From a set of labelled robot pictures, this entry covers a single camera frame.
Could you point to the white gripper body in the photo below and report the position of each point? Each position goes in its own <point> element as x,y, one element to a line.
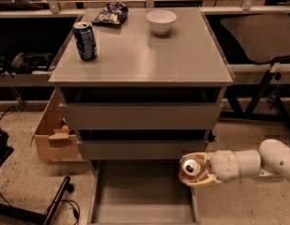
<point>223,165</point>

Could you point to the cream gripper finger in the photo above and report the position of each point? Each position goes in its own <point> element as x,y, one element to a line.
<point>202,157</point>
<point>198,180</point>

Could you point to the orange soda can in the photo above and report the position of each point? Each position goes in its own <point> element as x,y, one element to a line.
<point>189,169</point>

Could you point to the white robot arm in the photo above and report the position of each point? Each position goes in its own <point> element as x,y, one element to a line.
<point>270,161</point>

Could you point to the grey drawer cabinet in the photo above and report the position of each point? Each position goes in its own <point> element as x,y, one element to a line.
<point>136,67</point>

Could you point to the open bottom drawer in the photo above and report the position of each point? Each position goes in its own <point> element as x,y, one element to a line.
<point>140,192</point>

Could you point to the middle drawer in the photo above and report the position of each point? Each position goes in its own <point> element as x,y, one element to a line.
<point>111,150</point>

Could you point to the top drawer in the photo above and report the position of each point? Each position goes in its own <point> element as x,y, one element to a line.
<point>103,116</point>

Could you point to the blue soda can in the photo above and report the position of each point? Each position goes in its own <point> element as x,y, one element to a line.
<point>85,41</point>

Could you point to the dark office chair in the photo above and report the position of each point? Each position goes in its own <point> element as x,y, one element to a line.
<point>257,47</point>

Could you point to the white bowl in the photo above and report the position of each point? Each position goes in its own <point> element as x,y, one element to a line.
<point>161,21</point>

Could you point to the cardboard box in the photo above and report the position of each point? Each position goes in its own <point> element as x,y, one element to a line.
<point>52,137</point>

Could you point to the dark chip bag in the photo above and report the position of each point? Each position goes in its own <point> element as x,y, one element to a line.
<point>114,14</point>

